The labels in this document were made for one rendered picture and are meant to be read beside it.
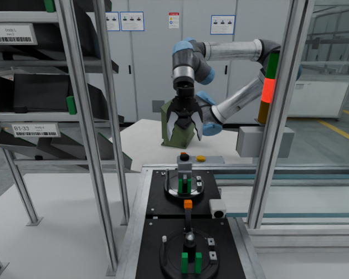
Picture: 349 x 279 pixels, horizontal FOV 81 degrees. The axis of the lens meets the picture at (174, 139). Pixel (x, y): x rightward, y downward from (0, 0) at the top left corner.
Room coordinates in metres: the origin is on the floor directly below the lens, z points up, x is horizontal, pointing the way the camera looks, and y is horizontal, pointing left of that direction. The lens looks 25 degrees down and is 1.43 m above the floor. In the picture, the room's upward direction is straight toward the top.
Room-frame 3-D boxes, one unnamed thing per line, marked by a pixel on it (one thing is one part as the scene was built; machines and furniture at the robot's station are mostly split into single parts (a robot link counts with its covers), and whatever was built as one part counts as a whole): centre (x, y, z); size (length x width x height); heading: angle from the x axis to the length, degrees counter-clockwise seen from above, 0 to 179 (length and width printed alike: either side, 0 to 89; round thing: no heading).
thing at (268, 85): (0.46, -0.22, 1.33); 0.05 x 0.05 x 0.05
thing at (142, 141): (1.15, -0.01, 0.84); 0.90 x 0.70 x 0.03; 68
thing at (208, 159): (0.79, -0.12, 0.93); 0.21 x 0.07 x 0.06; 90
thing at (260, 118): (0.46, -0.22, 1.28); 0.05 x 0.05 x 0.05
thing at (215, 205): (0.48, -0.13, 0.97); 0.05 x 0.05 x 0.04; 0
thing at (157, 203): (0.58, -0.03, 0.96); 0.24 x 0.24 x 0.02; 0
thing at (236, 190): (0.55, -0.33, 0.91); 0.84 x 0.28 x 0.10; 90
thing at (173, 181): (0.58, -0.03, 0.98); 0.14 x 0.14 x 0.02
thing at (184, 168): (0.56, -0.03, 1.07); 0.08 x 0.04 x 0.07; 1
